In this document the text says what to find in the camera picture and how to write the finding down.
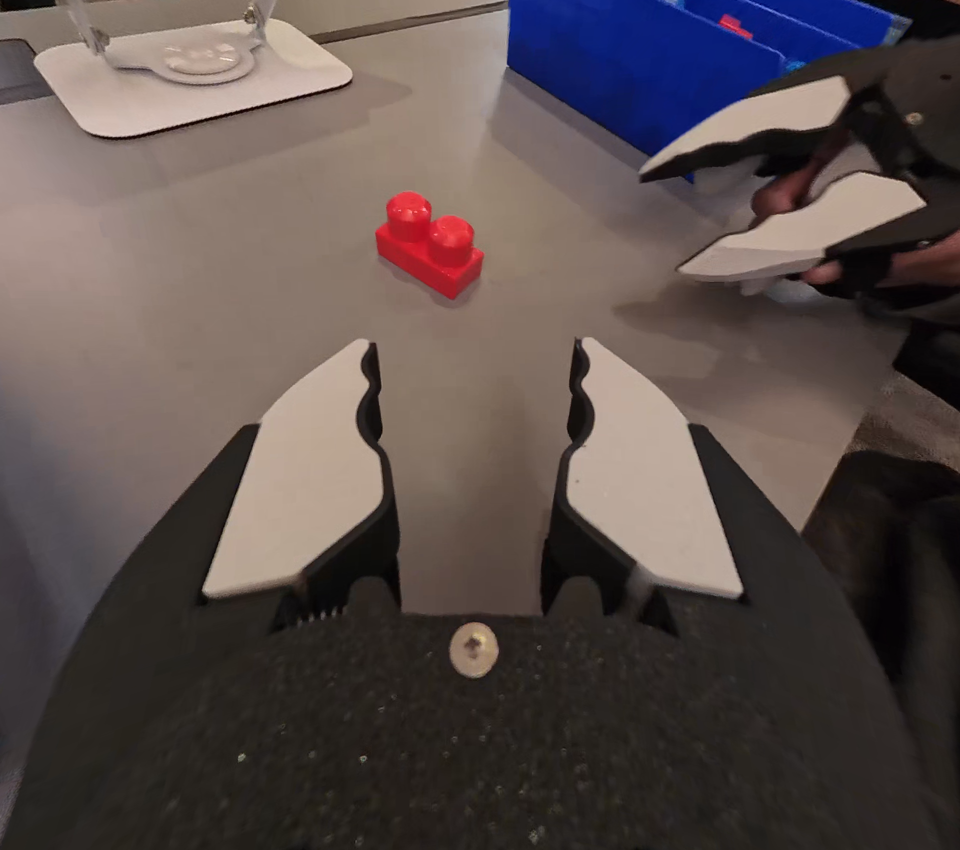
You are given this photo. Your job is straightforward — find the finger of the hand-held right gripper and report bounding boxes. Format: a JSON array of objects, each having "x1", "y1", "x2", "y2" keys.
[
  {"x1": 639, "y1": 76, "x2": 852, "y2": 193},
  {"x1": 677, "y1": 171, "x2": 927, "y2": 296}
]

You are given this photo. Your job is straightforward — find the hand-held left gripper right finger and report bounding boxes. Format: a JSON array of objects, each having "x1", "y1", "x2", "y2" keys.
[{"x1": 540, "y1": 336, "x2": 747, "y2": 616}]

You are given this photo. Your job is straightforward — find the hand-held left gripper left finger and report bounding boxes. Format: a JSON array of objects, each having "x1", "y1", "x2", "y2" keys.
[{"x1": 201, "y1": 338, "x2": 402, "y2": 615}]

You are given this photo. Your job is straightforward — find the blue plastic bin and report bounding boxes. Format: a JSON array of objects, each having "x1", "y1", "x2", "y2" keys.
[{"x1": 507, "y1": 0, "x2": 916, "y2": 184}]

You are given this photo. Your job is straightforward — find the person's right forearm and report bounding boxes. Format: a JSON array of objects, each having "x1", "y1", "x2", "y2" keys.
[{"x1": 855, "y1": 243, "x2": 960, "y2": 409}]

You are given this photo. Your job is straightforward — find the person's right hand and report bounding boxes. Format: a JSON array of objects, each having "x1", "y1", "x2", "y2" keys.
[{"x1": 752, "y1": 149, "x2": 822, "y2": 219}]

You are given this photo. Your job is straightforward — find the person's dark clothing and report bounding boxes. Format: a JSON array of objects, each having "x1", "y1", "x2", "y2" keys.
[{"x1": 801, "y1": 449, "x2": 960, "y2": 850}]

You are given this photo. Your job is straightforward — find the white wooden document stand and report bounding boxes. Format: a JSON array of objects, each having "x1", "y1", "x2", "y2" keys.
[{"x1": 0, "y1": 0, "x2": 410, "y2": 139}]

